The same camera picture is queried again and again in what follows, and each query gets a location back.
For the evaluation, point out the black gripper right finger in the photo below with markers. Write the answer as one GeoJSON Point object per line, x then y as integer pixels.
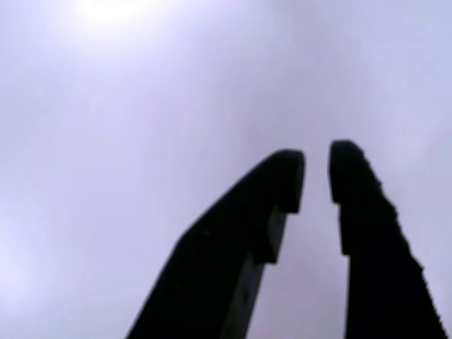
{"type": "Point", "coordinates": [378, 265]}

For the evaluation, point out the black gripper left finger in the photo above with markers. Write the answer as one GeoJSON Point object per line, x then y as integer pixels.
{"type": "Point", "coordinates": [226, 254]}

